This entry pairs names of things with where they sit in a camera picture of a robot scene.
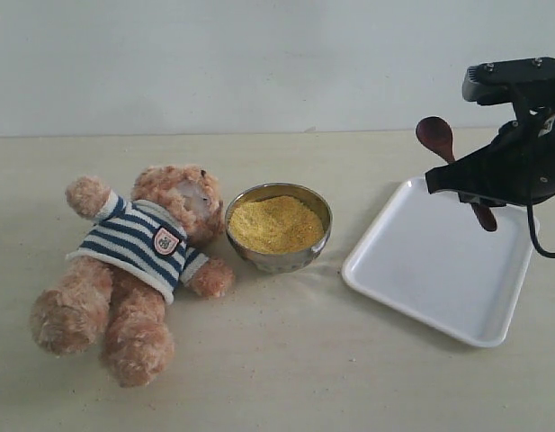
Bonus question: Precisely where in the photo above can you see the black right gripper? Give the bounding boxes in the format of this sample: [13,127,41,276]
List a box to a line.
[425,80,555,208]

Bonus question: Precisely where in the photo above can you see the dark red wooden spoon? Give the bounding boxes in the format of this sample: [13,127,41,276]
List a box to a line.
[415,116,498,232]

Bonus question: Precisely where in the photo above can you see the teddy bear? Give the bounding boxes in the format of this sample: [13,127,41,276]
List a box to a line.
[30,165,234,387]

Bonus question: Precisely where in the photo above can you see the white plastic tray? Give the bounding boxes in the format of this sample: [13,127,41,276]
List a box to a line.
[341,176,533,348]

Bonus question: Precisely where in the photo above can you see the steel bowl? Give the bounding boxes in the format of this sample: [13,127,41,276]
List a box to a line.
[225,182,333,274]

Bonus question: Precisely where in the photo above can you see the yellow millet grain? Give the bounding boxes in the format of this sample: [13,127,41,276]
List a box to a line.
[228,195,325,255]

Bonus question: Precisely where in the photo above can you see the black cable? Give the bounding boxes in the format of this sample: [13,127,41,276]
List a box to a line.
[510,80,555,259]

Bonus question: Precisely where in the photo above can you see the black wrist camera on right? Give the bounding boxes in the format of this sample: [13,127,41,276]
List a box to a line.
[461,57,555,110]

